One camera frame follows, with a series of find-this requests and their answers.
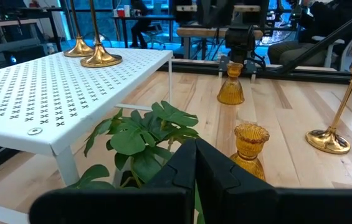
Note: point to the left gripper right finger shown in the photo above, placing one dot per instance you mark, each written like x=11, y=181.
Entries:
x=241, y=202

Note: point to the black office desk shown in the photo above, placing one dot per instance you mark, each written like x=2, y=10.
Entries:
x=160, y=17

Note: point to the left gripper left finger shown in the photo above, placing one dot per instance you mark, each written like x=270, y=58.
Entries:
x=163, y=202

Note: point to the artificial green leafy plant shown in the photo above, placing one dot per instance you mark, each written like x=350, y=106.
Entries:
x=129, y=140

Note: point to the black workbench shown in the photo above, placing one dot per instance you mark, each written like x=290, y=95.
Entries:
x=7, y=46

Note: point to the wooden top workbench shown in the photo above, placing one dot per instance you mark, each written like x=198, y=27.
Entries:
x=200, y=32

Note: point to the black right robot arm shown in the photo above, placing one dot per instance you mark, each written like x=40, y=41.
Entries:
x=241, y=40

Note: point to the amber glass candle holder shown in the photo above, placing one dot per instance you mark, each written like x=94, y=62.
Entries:
x=250, y=140
x=231, y=91

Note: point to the person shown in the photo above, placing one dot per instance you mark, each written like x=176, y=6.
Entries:
x=138, y=31
x=319, y=18

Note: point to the tall brass candlestick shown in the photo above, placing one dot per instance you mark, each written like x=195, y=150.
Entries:
x=79, y=49

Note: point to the black aluminium table frame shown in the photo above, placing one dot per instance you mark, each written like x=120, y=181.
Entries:
x=303, y=74

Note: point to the white office chair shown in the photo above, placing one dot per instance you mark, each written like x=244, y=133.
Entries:
x=328, y=40

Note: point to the medium brass candlestick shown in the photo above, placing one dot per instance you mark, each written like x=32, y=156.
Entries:
x=101, y=59

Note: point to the white perforated metal shelf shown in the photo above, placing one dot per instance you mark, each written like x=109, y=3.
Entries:
x=54, y=87

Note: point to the short brass candlestick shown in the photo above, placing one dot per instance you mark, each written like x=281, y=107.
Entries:
x=328, y=141

